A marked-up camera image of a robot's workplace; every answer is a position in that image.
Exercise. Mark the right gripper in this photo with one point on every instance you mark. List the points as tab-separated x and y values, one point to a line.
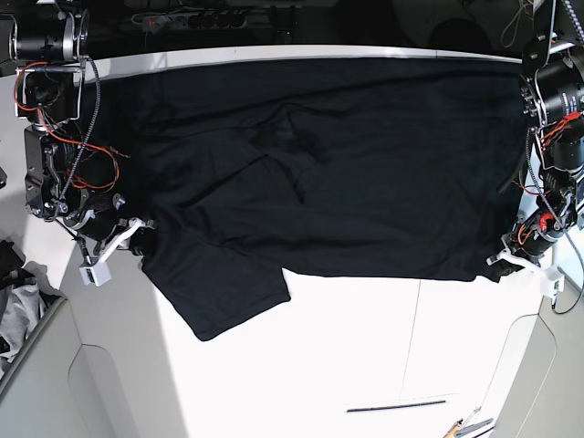
97	218

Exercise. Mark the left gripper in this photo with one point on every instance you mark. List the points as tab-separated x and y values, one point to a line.
528	240

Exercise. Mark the black T-shirt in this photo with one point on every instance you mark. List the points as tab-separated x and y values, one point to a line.
366	167

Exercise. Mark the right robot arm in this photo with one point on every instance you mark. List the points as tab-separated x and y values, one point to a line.
69	180

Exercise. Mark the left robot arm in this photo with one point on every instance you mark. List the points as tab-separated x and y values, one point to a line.
552	90

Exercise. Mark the clothes pile in bin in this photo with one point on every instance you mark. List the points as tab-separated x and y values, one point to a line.
23	304

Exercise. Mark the grey right bin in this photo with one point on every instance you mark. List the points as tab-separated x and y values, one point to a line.
537	386

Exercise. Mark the grey bin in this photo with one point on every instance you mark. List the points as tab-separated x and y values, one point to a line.
537	386
50	389

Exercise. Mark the thin black rod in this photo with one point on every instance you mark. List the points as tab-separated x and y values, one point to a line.
398	406

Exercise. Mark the yellow pencil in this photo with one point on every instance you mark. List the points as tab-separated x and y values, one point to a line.
454	428

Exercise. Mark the grey left bin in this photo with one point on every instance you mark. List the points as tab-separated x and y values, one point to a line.
50	389

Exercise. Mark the grey power strip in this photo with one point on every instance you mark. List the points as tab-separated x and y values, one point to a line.
190	20

